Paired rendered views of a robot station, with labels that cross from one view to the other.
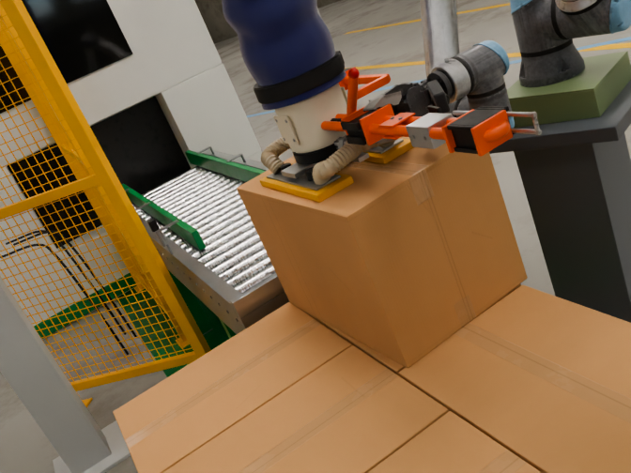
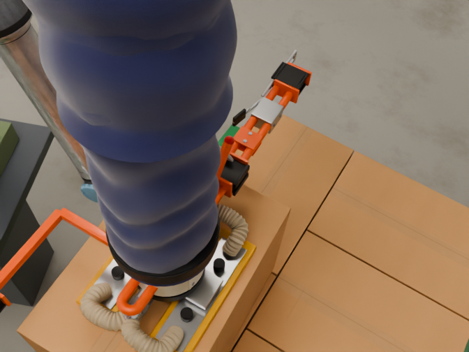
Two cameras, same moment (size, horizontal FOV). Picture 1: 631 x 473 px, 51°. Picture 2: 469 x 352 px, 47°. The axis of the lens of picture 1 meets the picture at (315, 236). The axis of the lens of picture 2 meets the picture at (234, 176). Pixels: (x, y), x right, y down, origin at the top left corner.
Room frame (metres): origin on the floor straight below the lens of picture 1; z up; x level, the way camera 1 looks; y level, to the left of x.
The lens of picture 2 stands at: (1.88, 0.32, 2.16)
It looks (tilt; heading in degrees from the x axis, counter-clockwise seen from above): 57 degrees down; 226
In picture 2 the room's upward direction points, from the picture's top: 6 degrees clockwise
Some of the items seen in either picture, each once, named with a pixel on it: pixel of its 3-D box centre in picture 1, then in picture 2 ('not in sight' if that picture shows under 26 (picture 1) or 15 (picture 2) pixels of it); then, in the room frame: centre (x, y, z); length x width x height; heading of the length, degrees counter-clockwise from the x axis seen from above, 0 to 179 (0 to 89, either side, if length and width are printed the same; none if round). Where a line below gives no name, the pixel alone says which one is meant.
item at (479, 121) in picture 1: (476, 131); (292, 82); (1.07, -0.32, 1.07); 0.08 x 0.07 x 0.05; 21
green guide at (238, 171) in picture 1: (237, 165); not in sight; (3.51, 0.24, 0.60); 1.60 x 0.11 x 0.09; 19
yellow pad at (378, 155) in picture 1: (361, 142); (136, 251); (1.67, -0.20, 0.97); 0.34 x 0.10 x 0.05; 21
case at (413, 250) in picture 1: (372, 230); (168, 293); (1.63, -0.15, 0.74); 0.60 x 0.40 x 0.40; 22
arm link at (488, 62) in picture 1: (477, 68); not in sight; (1.50, -0.50, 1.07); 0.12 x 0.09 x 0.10; 109
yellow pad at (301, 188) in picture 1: (300, 175); (203, 291); (1.60, -0.03, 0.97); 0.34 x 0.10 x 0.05; 21
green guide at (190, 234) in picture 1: (146, 213); not in sight; (3.34, 0.74, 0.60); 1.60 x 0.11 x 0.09; 19
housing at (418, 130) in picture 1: (431, 130); (266, 115); (1.20, -0.28, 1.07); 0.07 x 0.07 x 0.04; 21
